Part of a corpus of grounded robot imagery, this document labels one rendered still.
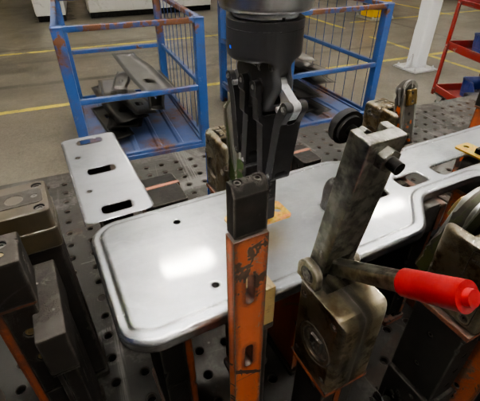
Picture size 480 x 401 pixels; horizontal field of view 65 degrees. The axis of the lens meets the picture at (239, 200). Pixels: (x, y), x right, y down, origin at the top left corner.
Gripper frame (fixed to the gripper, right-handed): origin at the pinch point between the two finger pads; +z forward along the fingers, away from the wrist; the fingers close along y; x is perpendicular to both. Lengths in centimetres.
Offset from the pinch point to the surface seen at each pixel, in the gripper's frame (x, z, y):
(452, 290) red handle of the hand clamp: 0.9, -8.0, -25.6
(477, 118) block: -76, 12, 19
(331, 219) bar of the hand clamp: 1.9, -6.8, -15.1
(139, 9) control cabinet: -183, 95, 780
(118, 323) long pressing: 20.0, 6.9, -5.9
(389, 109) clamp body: -39.4, 2.1, 16.3
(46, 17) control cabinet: -15, 96, 787
